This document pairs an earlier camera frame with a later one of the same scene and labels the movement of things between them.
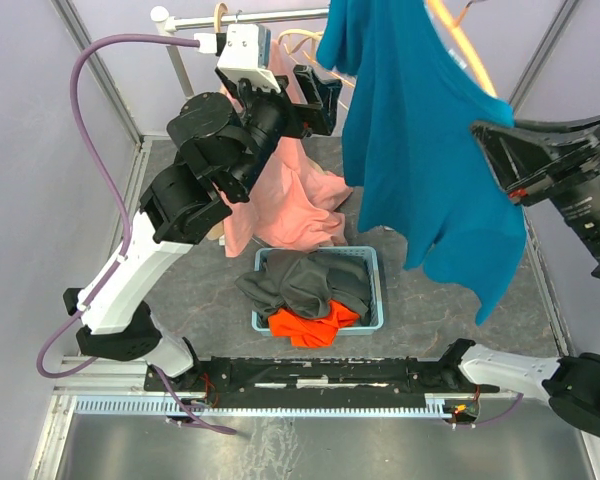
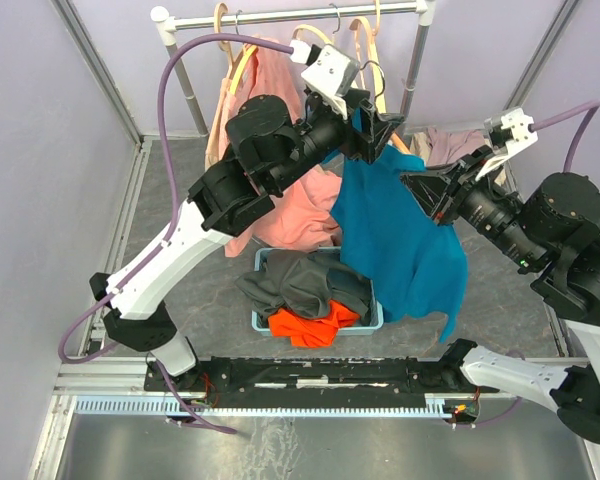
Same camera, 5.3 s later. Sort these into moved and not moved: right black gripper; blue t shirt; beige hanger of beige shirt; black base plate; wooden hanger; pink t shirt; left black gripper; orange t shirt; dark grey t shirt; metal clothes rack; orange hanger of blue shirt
Moved: left black gripper; right black gripper; wooden hanger; orange hanger of blue shirt; blue t shirt
Not moved: orange t shirt; pink t shirt; black base plate; beige hanger of beige shirt; metal clothes rack; dark grey t shirt
